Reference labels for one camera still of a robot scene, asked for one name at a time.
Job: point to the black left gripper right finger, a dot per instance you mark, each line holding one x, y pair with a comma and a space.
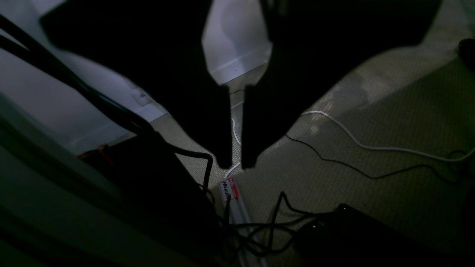
315, 44

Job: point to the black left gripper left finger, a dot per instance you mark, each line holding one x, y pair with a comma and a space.
156, 44

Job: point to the black box with LEDs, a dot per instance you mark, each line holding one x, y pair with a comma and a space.
347, 237

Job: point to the grey floor power strip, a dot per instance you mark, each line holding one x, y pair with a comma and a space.
239, 215

